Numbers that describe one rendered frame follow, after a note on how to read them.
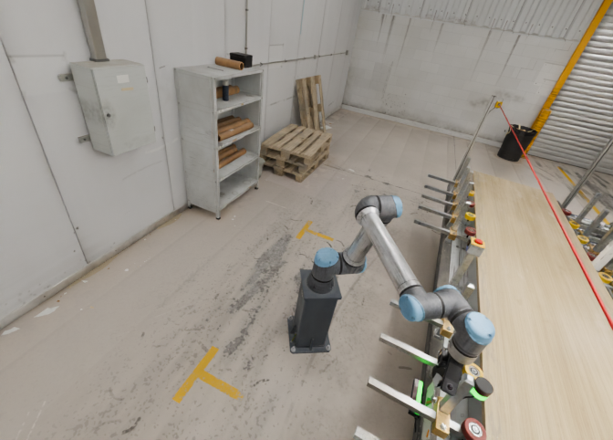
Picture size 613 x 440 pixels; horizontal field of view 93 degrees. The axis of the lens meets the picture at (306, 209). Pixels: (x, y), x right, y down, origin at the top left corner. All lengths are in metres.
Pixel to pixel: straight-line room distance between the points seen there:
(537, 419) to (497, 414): 0.17
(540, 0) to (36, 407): 9.45
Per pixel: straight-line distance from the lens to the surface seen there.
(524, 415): 1.69
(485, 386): 1.36
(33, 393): 2.66
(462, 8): 8.64
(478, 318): 1.15
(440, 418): 1.51
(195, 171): 3.42
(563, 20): 8.88
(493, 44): 8.68
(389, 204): 1.48
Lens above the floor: 2.11
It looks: 33 degrees down
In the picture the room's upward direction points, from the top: 9 degrees clockwise
